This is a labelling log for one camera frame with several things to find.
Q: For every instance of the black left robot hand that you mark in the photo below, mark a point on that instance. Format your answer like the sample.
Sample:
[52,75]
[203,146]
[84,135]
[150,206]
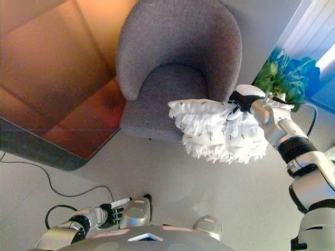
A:
[113,213]

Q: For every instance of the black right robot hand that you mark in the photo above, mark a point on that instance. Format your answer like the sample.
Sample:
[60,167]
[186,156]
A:
[244,100]

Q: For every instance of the white fringed pillow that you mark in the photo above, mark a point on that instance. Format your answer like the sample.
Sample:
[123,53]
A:
[209,128]

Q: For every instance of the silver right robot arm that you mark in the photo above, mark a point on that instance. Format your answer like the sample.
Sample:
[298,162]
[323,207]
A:
[301,157]

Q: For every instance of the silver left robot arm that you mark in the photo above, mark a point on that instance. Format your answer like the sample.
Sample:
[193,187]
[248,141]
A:
[73,230]

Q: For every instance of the orange sofa with grey shell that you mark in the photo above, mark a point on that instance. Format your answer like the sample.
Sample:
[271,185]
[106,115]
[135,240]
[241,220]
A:
[52,78]

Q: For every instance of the silver left robot leg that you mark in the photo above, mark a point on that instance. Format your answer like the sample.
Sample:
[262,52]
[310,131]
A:
[136,214]

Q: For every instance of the silver robot leg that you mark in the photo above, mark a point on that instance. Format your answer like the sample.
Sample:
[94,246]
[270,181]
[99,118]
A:
[209,226]
[136,214]

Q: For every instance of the grey robot torso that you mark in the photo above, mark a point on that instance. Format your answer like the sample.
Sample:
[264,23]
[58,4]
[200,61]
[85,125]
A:
[146,240]

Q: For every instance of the green leafy plant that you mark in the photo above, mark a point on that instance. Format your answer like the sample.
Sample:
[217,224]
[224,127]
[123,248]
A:
[288,78]

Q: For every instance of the grey fabric armchair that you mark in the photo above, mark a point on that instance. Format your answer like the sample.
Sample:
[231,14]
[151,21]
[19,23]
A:
[178,39]

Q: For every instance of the silver right robot leg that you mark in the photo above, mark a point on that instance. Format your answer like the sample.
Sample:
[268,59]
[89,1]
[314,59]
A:
[209,226]

